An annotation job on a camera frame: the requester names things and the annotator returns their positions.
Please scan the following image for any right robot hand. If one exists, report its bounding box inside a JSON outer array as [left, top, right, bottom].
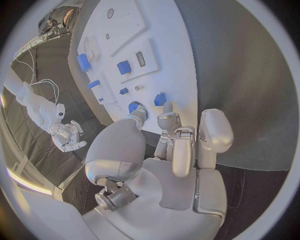
[[48, 119, 89, 153]]

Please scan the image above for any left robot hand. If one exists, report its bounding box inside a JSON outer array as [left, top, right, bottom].
[[81, 101, 235, 240]]

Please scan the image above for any white task board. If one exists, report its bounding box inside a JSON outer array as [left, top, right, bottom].
[[66, 0, 201, 136]]

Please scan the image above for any blue short cylinder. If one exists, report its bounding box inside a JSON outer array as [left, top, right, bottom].
[[86, 79, 102, 90]]

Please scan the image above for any blue gear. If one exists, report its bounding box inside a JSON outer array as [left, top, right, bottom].
[[127, 100, 150, 119]]

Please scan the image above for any blue long cylinder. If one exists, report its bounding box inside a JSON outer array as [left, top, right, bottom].
[[76, 53, 92, 73]]

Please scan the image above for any blue block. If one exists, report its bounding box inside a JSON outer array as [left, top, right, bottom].
[[153, 91, 167, 107], [116, 60, 133, 76]]

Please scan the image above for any white cable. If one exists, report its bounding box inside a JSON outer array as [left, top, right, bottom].
[[29, 78, 60, 105], [13, 48, 36, 85]]

